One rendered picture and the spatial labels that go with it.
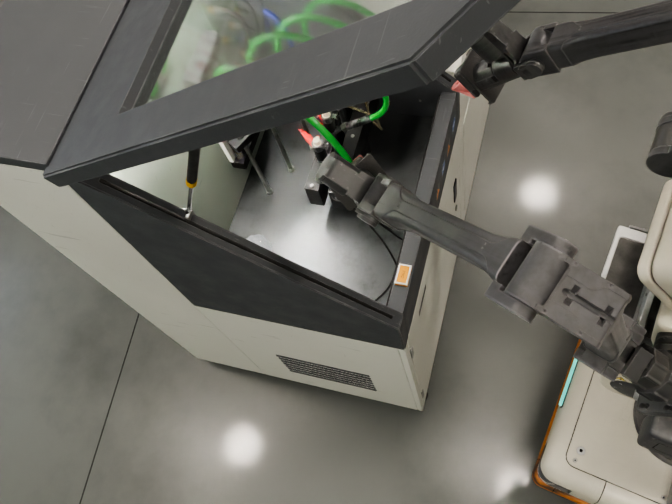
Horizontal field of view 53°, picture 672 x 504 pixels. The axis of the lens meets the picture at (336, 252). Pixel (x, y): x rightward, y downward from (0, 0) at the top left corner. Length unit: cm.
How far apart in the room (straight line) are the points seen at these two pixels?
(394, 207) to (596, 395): 127
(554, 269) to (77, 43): 99
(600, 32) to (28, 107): 101
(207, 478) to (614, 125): 207
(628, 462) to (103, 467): 179
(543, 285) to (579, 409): 136
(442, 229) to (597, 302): 25
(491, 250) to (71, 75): 85
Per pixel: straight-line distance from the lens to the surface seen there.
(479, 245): 92
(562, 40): 125
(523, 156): 285
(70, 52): 143
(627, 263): 152
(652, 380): 124
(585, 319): 86
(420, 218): 102
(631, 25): 120
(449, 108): 180
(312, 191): 169
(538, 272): 85
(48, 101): 137
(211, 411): 261
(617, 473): 217
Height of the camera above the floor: 239
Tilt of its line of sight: 63 degrees down
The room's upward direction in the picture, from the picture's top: 23 degrees counter-clockwise
